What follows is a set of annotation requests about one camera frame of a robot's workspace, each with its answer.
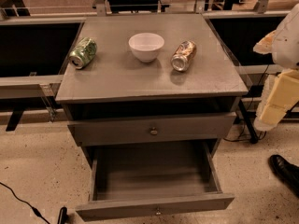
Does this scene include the black floor cable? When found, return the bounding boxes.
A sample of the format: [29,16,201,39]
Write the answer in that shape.
[0,181,51,224]

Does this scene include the left metal railing barrier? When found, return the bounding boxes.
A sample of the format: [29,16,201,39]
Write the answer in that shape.
[0,17,84,132]

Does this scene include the green soda can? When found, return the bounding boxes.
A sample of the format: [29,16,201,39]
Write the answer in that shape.
[68,37,97,69]

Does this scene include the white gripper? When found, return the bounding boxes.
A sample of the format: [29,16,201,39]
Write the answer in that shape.
[252,30,299,133]

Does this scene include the grey drawer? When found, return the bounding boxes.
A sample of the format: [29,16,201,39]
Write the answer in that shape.
[68,112,236,147]
[76,141,235,221]

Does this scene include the orange soda can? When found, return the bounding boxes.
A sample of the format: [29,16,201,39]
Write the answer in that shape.
[171,41,197,72]

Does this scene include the black cables at right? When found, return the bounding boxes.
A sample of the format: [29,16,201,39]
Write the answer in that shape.
[222,63,271,143]

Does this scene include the white bowl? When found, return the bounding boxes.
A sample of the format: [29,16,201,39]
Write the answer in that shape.
[128,33,164,63]

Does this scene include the black cylindrical object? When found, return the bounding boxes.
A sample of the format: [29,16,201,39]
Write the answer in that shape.
[57,206,68,224]

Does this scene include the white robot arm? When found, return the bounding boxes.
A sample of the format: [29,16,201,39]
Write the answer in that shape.
[253,5,299,132]

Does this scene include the right metal railing barrier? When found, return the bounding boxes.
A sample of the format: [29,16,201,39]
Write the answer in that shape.
[205,15,284,144]

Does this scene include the grey top drawer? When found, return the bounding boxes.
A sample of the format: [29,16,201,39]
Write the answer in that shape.
[68,112,236,147]

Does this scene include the metal railing barrier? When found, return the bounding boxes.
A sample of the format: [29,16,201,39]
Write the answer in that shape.
[0,17,84,132]
[205,15,284,144]

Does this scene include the black shoe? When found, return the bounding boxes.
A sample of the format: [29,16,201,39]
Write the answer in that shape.
[268,155,299,197]

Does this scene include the grey wooden drawer cabinet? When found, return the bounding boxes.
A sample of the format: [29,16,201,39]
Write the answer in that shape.
[55,13,249,147]

